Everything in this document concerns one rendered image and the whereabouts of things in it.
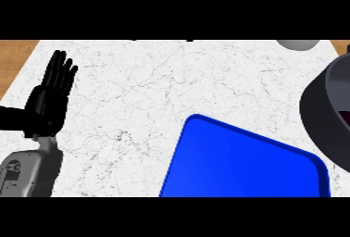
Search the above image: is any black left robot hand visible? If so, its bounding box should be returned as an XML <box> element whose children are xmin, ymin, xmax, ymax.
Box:
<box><xmin>0</xmin><ymin>49</ymin><xmax>79</xmax><ymax>140</ymax></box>

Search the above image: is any blue tray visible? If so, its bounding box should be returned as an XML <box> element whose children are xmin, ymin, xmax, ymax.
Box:
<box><xmin>157</xmin><ymin>113</ymin><xmax>332</xmax><ymax>198</ymax></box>

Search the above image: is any dark grey pot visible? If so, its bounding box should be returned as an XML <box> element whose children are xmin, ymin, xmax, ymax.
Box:
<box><xmin>298</xmin><ymin>44</ymin><xmax>350</xmax><ymax>174</ymax></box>

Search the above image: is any grey rounded object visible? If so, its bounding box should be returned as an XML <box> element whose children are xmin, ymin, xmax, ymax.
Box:
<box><xmin>274</xmin><ymin>40</ymin><xmax>321</xmax><ymax>52</ymax></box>

